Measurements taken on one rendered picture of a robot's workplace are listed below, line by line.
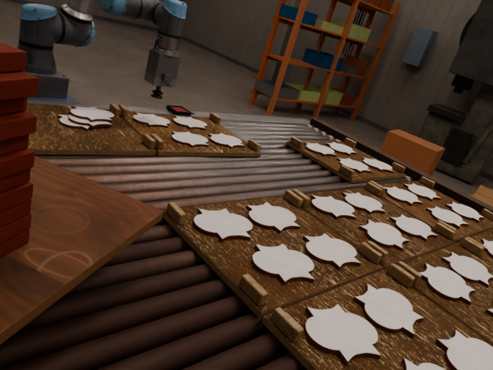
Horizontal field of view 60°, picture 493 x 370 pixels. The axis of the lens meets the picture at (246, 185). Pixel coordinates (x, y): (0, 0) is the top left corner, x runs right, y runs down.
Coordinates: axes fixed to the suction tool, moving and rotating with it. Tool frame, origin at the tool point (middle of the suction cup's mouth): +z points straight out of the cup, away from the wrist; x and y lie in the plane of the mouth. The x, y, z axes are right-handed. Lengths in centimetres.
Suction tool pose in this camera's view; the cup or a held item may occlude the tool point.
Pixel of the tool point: (156, 97)
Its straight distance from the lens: 152.4
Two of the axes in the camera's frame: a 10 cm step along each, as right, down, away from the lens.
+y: 7.1, -0.8, 7.0
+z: -2.8, 8.8, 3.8
